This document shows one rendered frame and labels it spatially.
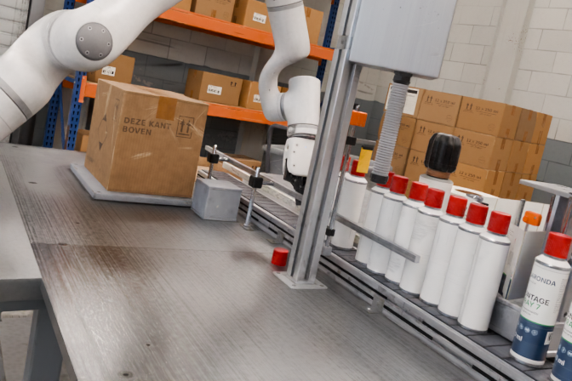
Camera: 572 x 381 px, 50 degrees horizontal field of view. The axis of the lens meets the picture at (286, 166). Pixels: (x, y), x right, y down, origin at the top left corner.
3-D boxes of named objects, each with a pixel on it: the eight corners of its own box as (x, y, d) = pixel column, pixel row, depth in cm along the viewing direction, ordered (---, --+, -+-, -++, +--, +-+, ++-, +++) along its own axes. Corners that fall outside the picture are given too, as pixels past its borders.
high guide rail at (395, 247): (419, 263, 112) (420, 256, 112) (414, 263, 112) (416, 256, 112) (208, 150, 204) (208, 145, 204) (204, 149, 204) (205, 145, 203)
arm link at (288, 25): (236, 13, 151) (260, 127, 162) (295, 4, 145) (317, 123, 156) (249, 6, 158) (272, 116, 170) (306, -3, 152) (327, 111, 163)
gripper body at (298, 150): (294, 130, 153) (293, 173, 151) (327, 135, 158) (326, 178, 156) (278, 134, 159) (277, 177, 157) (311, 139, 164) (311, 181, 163)
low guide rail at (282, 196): (441, 290, 117) (443, 281, 117) (437, 290, 116) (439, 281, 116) (225, 167, 209) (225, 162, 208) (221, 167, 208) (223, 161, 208)
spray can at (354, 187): (357, 250, 140) (376, 164, 137) (341, 251, 136) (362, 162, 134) (340, 242, 144) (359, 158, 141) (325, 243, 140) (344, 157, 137)
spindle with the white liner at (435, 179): (444, 253, 155) (473, 139, 151) (418, 252, 151) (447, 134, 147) (421, 241, 163) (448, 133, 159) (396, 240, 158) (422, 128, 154)
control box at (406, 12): (438, 79, 111) (464, -26, 109) (347, 60, 113) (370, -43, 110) (431, 81, 122) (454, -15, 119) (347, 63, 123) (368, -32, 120)
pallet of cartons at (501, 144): (517, 279, 510) (560, 116, 491) (465, 287, 454) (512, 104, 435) (403, 234, 596) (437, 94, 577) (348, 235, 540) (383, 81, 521)
